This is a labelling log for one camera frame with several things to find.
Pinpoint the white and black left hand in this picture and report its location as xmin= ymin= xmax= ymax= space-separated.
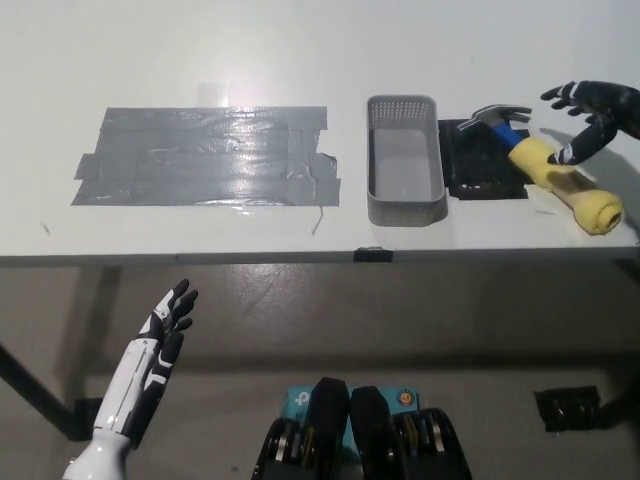
xmin=92 ymin=278 xmax=200 ymax=446

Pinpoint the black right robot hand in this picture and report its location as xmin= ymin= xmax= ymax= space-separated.
xmin=540 ymin=79 xmax=640 ymax=166

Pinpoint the hammer with yellow padded handle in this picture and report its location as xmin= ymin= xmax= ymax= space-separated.
xmin=457 ymin=103 xmax=625 ymax=237

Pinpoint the black metal table leg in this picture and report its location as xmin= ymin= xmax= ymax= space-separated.
xmin=0 ymin=342 xmax=84 ymax=442

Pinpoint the teal cardboard box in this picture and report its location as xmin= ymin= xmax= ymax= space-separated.
xmin=282 ymin=384 xmax=420 ymax=451

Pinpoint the grey perforated plastic basket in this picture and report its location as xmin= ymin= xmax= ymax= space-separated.
xmin=365 ymin=94 xmax=450 ymax=227

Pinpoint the grey duct tape patch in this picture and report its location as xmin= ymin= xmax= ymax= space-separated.
xmin=70 ymin=104 xmax=342 ymax=207

